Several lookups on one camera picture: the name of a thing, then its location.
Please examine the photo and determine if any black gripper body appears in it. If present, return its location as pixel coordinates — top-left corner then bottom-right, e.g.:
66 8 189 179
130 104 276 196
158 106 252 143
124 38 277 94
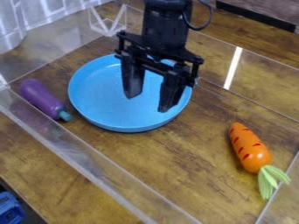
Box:
116 0 202 87

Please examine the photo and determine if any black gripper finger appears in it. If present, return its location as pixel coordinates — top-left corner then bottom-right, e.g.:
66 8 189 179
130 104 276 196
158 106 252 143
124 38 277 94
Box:
121 52 145 99
157 68 188 113

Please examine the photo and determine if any orange toy carrot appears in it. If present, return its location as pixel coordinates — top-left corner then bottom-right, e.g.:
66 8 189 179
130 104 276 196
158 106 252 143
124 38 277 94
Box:
228 122 291 200

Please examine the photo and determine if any blue round plate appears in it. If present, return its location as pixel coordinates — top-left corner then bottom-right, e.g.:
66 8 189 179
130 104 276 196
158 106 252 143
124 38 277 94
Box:
68 54 192 133

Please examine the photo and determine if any clear acrylic back barrier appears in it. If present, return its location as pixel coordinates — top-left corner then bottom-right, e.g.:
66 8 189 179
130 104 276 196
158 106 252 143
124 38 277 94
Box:
186 31 299 122

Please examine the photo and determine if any clear acrylic barrier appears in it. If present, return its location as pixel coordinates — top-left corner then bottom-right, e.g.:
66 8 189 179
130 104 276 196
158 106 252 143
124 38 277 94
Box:
186 31 299 122
0 76 201 224

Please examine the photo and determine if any purple toy eggplant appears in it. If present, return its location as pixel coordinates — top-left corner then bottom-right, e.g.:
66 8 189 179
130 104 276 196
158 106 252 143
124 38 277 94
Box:
20 79 70 122

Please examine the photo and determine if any white sheer curtain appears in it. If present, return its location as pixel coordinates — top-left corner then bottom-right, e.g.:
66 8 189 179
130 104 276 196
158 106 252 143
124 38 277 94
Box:
0 0 104 54

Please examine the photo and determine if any clear acrylic front barrier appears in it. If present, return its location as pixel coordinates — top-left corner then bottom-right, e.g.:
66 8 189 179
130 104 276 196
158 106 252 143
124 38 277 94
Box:
0 76 201 224

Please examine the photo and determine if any blue object at corner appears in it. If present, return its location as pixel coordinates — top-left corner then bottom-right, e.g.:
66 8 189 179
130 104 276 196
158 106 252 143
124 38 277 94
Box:
0 192 24 224

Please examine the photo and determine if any black braided cable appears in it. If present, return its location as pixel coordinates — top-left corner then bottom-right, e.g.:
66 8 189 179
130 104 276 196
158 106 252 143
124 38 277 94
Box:
181 0 214 32

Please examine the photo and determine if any clear acrylic corner bracket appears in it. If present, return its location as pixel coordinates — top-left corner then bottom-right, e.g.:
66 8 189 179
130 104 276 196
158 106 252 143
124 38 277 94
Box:
88 5 126 37

